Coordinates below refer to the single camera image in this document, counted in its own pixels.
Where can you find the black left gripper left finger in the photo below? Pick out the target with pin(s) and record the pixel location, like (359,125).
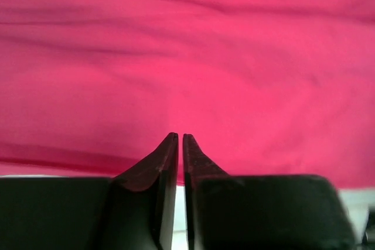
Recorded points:
(133,210)

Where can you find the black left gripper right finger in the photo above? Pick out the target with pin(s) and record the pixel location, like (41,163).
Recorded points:
(298,211)

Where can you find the pink trousers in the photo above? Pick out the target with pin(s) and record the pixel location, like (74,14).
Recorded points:
(265,86)

